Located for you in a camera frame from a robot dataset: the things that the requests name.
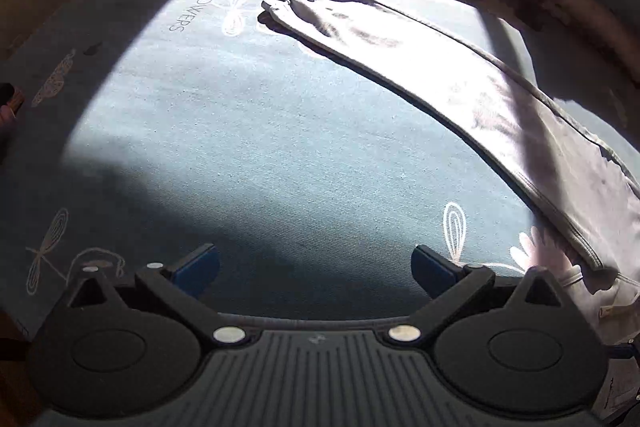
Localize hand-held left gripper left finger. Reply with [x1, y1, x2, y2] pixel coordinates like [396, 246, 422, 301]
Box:
[67, 243, 251, 348]

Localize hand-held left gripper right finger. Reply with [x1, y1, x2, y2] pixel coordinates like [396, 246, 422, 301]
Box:
[385, 245, 561, 348]

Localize grey drawstring sweatpants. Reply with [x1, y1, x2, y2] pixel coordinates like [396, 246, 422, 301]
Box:
[257, 0, 640, 323]

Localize dark pink cloth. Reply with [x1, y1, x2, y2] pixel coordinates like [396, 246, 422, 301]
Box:
[0, 82, 25, 128]

